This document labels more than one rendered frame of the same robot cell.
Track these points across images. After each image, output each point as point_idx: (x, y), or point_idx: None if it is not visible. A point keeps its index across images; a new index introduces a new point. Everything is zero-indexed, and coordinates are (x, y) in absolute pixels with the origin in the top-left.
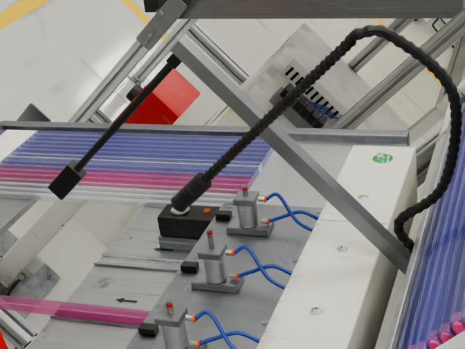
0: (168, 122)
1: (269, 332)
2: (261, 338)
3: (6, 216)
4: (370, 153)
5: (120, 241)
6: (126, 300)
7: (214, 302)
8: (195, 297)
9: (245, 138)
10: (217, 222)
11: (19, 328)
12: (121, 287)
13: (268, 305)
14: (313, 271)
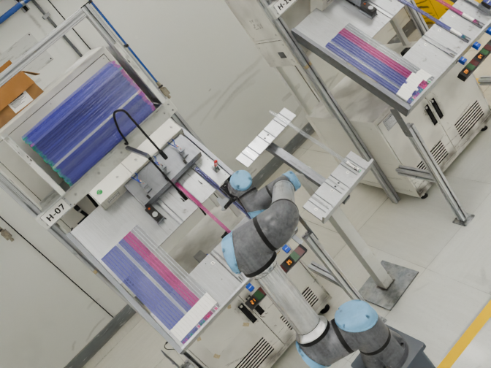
0: None
1: (165, 142)
2: (167, 141)
3: (199, 267)
4: (99, 196)
5: (172, 229)
6: (182, 199)
7: (168, 164)
8: (171, 168)
9: (150, 138)
10: (150, 196)
11: None
12: (181, 206)
13: (158, 157)
14: None
